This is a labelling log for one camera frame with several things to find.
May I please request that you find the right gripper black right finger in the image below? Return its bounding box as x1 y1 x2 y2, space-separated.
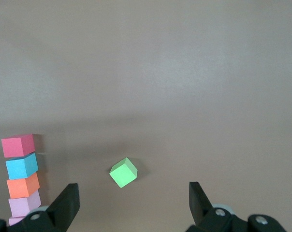
186 181 290 232

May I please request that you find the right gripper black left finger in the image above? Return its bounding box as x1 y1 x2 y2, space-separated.
0 183 80 232

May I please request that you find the pink foam cube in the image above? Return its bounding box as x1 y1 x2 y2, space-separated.
8 216 26 227
8 190 42 218

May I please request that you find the orange foam cube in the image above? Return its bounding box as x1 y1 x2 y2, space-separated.
6 172 41 200

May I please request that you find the blue foam cube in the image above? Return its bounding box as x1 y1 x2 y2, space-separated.
5 152 39 180

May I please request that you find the red foam cube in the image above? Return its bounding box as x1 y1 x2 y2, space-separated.
1 133 36 159

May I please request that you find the green foam cube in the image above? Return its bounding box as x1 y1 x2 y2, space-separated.
109 157 139 189

